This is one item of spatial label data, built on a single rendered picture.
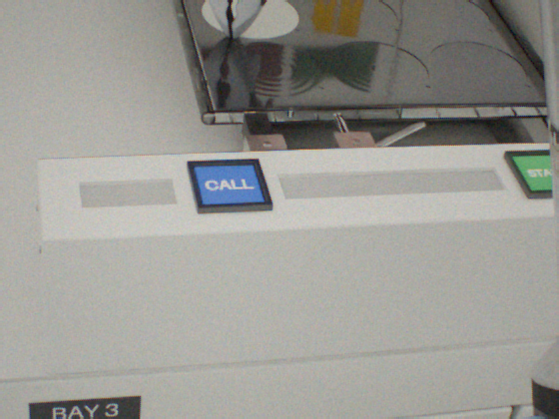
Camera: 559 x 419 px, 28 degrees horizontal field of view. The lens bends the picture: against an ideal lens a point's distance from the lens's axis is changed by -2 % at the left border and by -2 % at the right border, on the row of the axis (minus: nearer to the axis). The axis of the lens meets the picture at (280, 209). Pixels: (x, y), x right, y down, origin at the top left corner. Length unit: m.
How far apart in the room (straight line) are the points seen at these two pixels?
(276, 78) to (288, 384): 0.31
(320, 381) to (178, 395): 0.12
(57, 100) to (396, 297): 0.45
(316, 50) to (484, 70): 0.17
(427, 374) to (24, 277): 0.35
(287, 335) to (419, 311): 0.11
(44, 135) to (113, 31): 0.21
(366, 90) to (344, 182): 0.23
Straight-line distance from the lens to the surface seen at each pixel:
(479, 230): 0.87
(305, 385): 0.95
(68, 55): 1.25
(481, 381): 1.01
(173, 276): 0.83
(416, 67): 1.15
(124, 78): 1.21
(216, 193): 0.83
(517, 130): 1.18
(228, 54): 1.12
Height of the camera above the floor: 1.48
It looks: 39 degrees down
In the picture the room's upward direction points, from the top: 9 degrees clockwise
